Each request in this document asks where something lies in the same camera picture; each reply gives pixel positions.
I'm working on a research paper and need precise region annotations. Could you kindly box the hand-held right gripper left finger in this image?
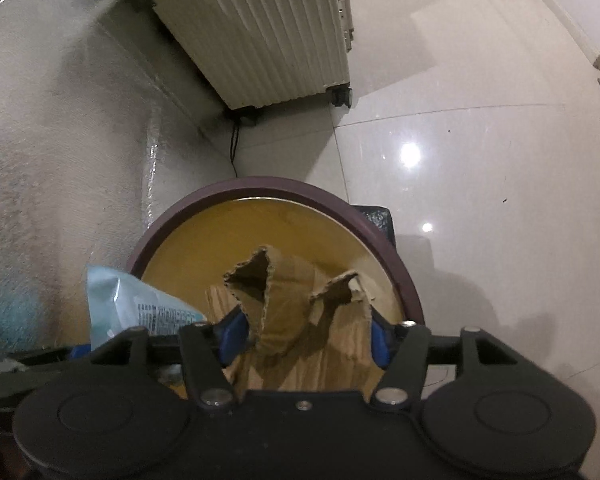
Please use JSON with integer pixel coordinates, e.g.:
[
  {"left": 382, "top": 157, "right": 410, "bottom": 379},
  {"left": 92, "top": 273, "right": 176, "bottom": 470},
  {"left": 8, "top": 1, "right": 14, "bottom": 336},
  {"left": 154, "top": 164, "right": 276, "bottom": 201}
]
[{"left": 89, "top": 310, "right": 253, "bottom": 408}]

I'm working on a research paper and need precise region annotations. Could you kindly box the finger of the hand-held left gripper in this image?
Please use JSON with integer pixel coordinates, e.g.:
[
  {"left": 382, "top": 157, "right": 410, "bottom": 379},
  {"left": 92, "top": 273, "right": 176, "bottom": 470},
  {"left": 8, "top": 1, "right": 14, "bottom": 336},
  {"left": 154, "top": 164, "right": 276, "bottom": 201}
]
[{"left": 5, "top": 342, "right": 95, "bottom": 367}]

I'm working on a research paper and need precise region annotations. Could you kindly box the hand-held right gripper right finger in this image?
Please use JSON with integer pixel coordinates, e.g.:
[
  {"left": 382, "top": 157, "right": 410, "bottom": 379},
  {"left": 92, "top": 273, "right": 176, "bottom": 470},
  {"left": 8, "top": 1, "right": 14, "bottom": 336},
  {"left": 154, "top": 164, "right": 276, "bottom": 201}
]
[{"left": 369, "top": 319, "right": 513, "bottom": 411}]

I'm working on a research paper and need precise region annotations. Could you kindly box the light blue plastic packet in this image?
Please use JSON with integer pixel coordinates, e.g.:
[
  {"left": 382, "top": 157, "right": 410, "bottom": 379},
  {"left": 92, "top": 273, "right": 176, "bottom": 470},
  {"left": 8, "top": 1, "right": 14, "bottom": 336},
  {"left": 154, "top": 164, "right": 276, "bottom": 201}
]
[{"left": 86, "top": 265, "right": 209, "bottom": 352}]

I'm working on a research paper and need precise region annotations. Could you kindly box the torn brown cardboard piece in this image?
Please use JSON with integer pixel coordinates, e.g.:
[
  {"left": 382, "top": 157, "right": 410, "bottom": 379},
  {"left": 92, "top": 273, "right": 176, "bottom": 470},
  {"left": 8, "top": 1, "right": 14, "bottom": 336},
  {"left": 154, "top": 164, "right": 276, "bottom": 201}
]
[{"left": 205, "top": 245, "right": 387, "bottom": 392}]

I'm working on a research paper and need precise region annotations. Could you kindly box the yellow bin with maroon rim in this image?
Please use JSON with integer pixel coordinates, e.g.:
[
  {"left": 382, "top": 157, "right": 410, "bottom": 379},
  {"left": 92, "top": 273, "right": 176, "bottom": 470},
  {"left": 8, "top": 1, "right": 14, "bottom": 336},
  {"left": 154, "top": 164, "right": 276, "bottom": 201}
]
[{"left": 126, "top": 176, "right": 426, "bottom": 391}]

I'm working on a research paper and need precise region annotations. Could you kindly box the white ribbed suitcase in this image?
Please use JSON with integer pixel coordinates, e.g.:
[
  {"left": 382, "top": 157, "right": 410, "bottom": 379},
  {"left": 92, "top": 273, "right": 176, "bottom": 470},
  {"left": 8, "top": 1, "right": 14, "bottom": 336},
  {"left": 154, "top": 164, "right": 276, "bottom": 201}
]
[{"left": 141, "top": 0, "right": 356, "bottom": 127}]

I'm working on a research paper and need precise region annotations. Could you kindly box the black cable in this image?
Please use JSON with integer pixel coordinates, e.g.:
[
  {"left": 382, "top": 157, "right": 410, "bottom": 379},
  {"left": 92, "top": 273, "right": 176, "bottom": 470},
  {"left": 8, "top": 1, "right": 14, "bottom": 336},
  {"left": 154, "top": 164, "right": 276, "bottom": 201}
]
[{"left": 228, "top": 119, "right": 242, "bottom": 179}]

